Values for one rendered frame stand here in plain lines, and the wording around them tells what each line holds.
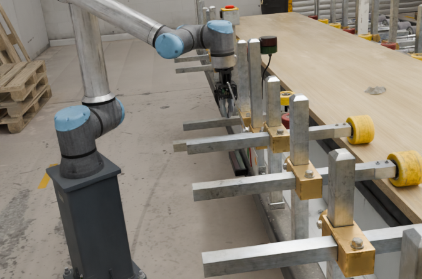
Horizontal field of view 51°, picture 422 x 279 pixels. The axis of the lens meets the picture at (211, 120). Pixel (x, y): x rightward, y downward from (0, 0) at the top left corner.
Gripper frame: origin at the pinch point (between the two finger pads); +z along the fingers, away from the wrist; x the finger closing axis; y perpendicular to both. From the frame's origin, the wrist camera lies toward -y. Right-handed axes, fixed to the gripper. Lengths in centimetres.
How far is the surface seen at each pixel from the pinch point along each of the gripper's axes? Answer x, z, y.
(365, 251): 8, -10, 106
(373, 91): 55, -6, 11
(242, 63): 7.6, -19.7, -1.3
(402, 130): 47, -4, 46
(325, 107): 33.1, -4.6, 18.7
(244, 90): 7.7, -8.8, -1.5
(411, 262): 6, -21, 123
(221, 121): -2.7, 1.7, 2.0
